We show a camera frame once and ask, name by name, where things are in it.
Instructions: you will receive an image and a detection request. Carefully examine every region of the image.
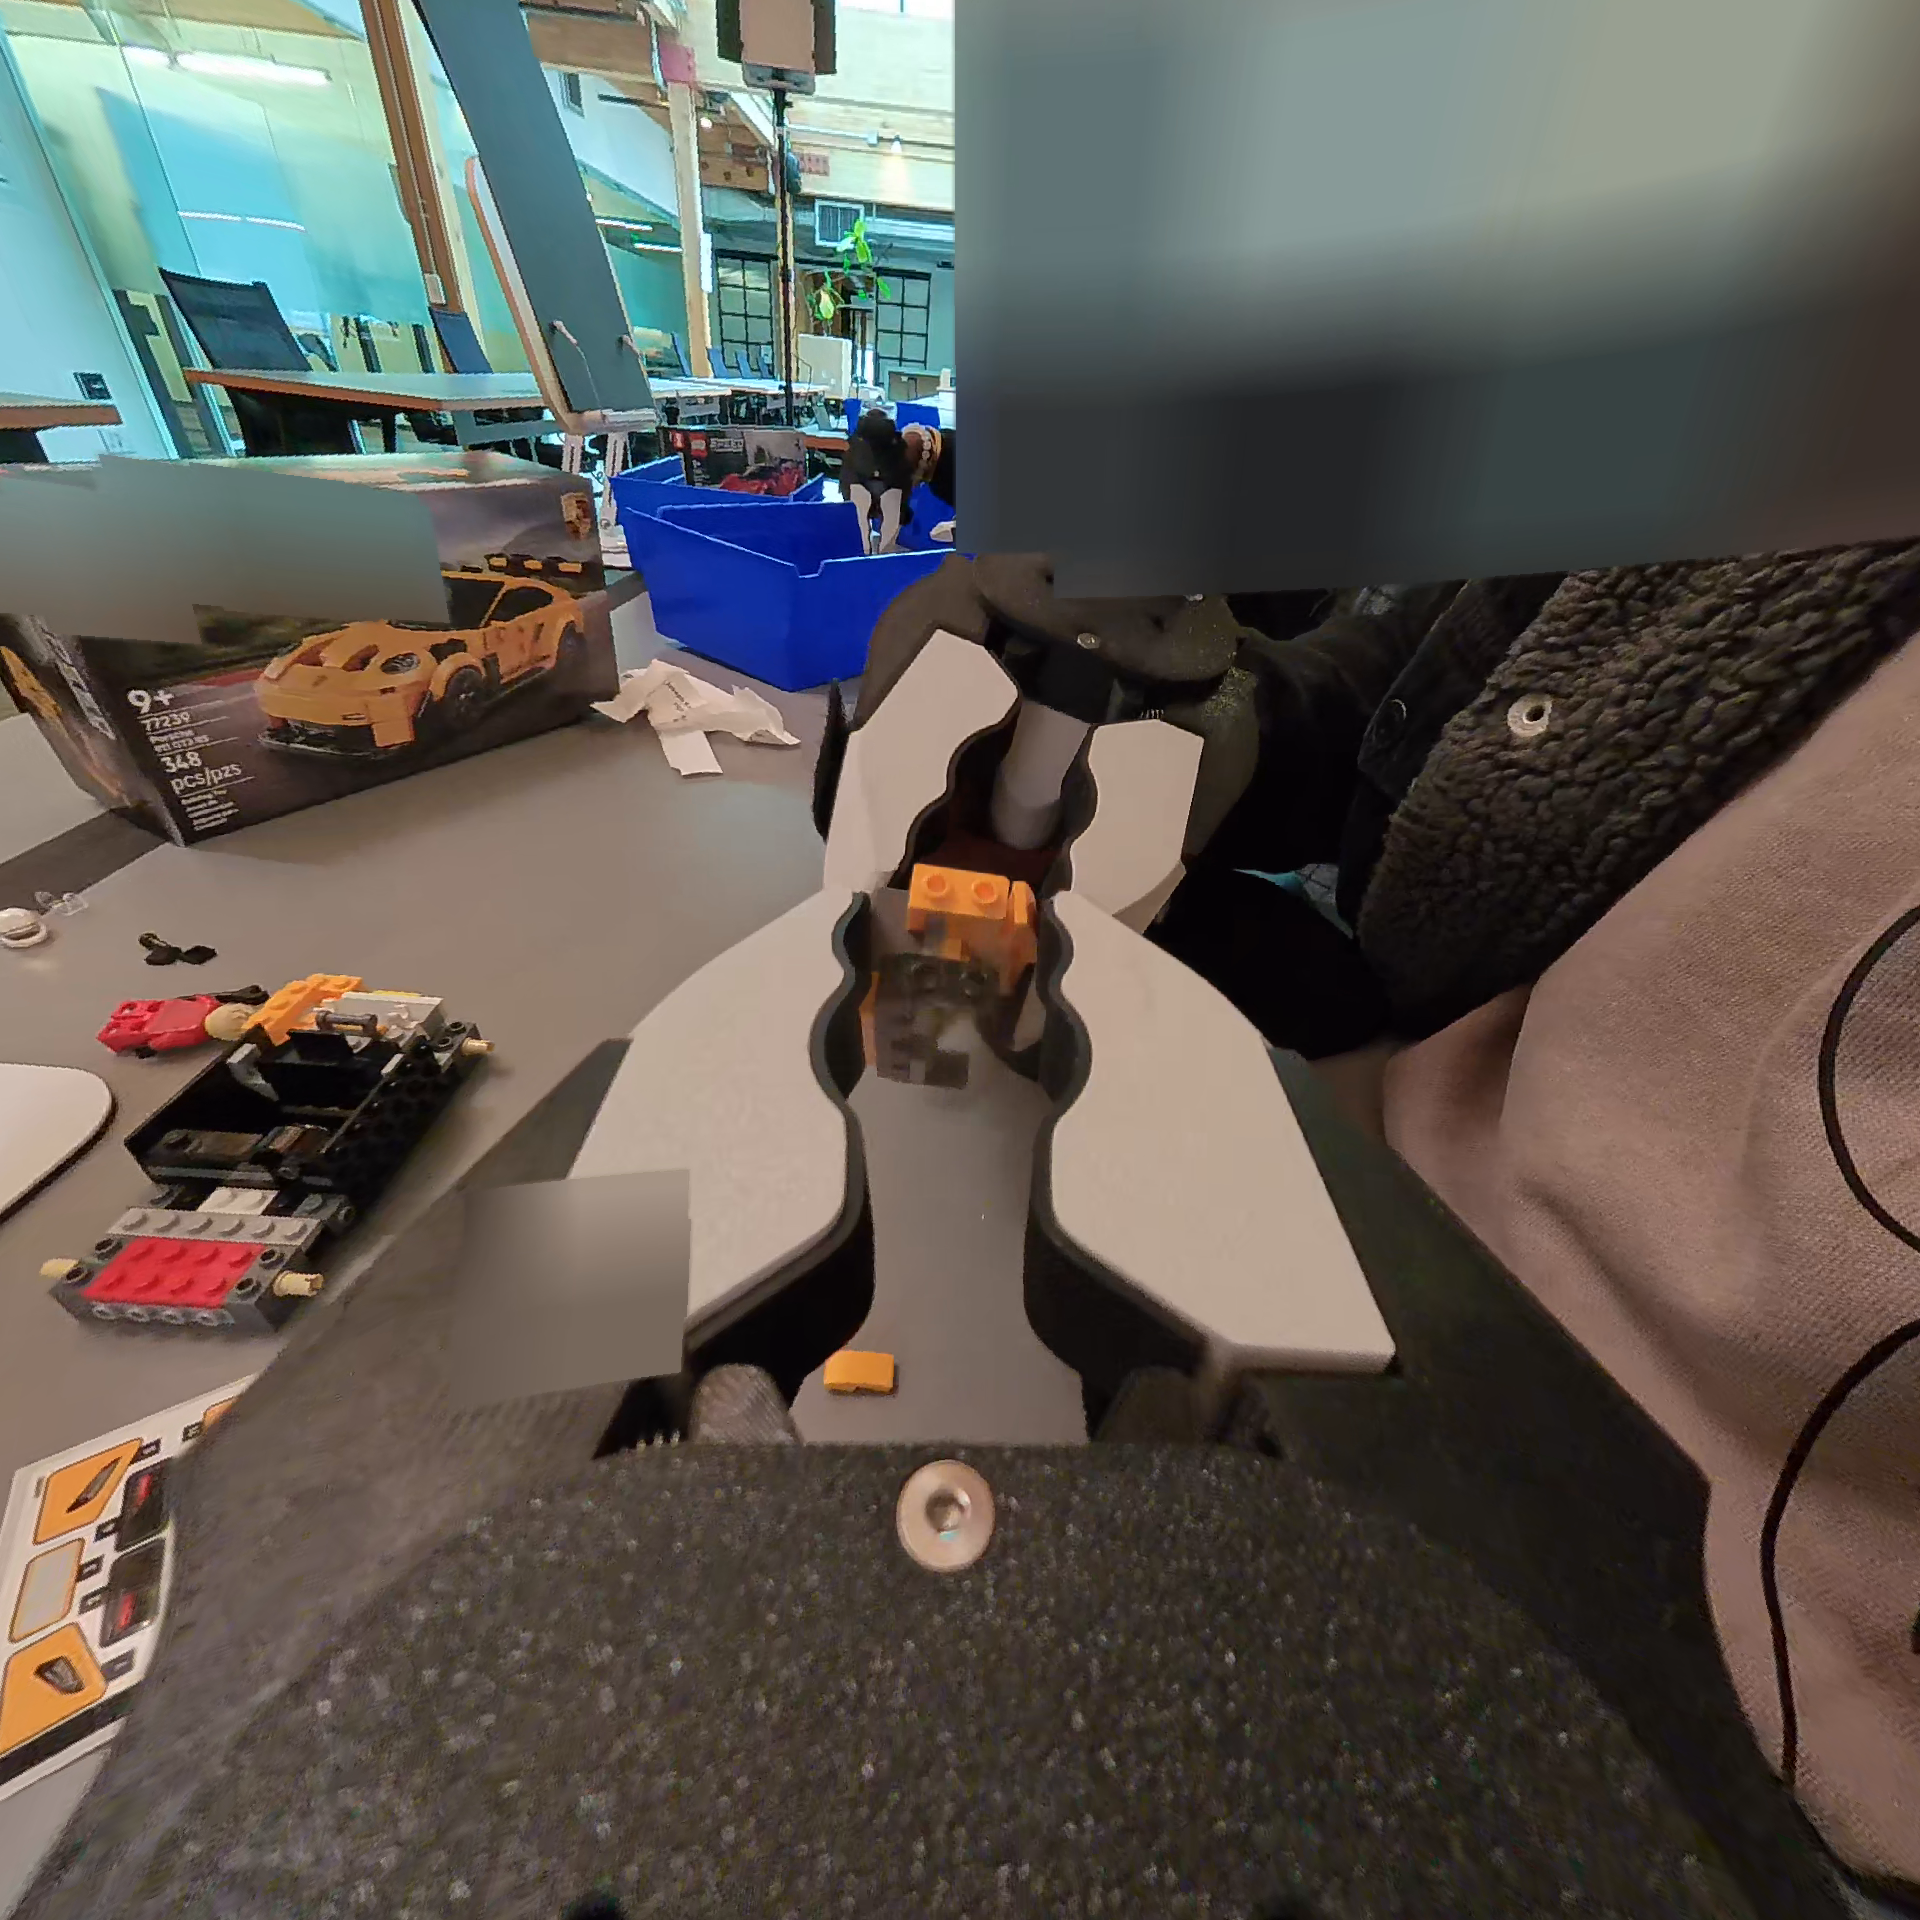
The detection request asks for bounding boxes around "white book stand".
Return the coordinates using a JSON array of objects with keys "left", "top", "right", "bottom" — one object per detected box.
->
[{"left": 0, "top": 1062, "right": 121, "bottom": 1224}]

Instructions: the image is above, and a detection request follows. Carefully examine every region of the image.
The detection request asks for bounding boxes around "red toy minifigure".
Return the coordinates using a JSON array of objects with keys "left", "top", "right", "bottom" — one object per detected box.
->
[{"left": 97, "top": 986, "right": 272, "bottom": 1060}]

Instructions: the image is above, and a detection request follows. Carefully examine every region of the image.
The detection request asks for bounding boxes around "person's beige clothing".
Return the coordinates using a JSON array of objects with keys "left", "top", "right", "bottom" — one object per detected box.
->
[{"left": 1380, "top": 631, "right": 1920, "bottom": 1893}]

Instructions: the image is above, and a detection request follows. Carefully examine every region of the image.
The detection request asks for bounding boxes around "red toy car box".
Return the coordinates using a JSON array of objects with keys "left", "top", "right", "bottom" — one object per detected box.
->
[{"left": 664, "top": 426, "right": 813, "bottom": 499}]

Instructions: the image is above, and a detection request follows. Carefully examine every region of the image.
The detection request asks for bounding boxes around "black drawstring cord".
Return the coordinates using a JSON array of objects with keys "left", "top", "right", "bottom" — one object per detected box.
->
[{"left": 1754, "top": 897, "right": 1920, "bottom": 1794}]

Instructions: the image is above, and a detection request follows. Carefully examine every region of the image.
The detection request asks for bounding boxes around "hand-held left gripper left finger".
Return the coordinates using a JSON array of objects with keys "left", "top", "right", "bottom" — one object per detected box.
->
[{"left": 570, "top": 889, "right": 880, "bottom": 1344}]

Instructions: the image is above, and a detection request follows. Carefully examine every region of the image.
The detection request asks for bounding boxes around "person's black fleece jacket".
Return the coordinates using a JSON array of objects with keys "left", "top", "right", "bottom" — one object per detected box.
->
[{"left": 1350, "top": 547, "right": 1920, "bottom": 1038}]

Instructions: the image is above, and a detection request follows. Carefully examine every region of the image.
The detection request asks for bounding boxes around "dark board stand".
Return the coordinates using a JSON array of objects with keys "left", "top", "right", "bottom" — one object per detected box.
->
[{"left": 412, "top": 0, "right": 658, "bottom": 452}]

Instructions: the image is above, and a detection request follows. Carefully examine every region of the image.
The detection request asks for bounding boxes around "grey desk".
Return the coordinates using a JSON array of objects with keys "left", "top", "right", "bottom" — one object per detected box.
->
[{"left": 0, "top": 577, "right": 1398, "bottom": 1503}]

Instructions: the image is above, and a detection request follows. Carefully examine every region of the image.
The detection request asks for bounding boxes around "orange sticker sheet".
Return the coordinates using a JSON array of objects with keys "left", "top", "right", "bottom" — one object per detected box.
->
[{"left": 0, "top": 1373, "right": 260, "bottom": 1802}]

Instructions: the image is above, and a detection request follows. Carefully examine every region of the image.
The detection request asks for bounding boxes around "studio light on stand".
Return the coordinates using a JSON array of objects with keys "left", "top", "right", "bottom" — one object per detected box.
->
[{"left": 716, "top": 0, "right": 843, "bottom": 438}]

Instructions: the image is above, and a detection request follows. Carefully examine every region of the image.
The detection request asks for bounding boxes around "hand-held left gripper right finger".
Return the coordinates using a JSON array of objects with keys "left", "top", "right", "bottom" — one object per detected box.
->
[{"left": 1026, "top": 897, "right": 1400, "bottom": 1383}]

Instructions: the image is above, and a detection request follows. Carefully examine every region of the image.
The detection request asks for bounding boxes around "white paper sheet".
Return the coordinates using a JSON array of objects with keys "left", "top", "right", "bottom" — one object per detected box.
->
[{"left": 592, "top": 661, "right": 805, "bottom": 780}]

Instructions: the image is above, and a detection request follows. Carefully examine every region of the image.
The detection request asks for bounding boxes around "black toy car chassis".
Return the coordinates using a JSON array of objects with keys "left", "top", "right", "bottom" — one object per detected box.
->
[{"left": 43, "top": 975, "right": 499, "bottom": 1338}]

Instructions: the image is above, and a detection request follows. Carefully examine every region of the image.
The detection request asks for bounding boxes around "black toy car box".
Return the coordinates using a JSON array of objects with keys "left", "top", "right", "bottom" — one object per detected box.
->
[{"left": 0, "top": 451, "right": 620, "bottom": 851}]

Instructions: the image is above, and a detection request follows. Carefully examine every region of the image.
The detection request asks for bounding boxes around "long background table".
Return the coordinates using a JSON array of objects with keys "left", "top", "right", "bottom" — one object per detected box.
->
[{"left": 180, "top": 367, "right": 550, "bottom": 460}]

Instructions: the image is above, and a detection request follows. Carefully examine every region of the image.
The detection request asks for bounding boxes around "green hanging plant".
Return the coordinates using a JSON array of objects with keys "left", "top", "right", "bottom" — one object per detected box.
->
[{"left": 806, "top": 216, "right": 891, "bottom": 324}]

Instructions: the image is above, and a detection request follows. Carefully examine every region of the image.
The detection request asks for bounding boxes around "orange toy brick assembly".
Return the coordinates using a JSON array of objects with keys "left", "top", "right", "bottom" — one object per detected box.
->
[{"left": 862, "top": 859, "right": 1048, "bottom": 1100}]

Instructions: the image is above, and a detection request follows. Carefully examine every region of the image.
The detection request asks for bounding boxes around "large blue bin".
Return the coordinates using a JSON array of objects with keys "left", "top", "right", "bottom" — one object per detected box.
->
[{"left": 606, "top": 454, "right": 962, "bottom": 697}]

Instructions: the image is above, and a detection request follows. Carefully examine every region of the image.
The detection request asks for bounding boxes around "distant black white device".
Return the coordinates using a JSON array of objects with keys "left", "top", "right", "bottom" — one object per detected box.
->
[{"left": 837, "top": 413, "right": 958, "bottom": 560}]

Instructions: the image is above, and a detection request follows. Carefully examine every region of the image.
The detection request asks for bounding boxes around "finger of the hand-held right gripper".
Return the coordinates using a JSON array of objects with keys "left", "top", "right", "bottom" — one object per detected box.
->
[
  {"left": 825, "top": 626, "right": 1026, "bottom": 903},
  {"left": 1054, "top": 723, "right": 1211, "bottom": 936}
]

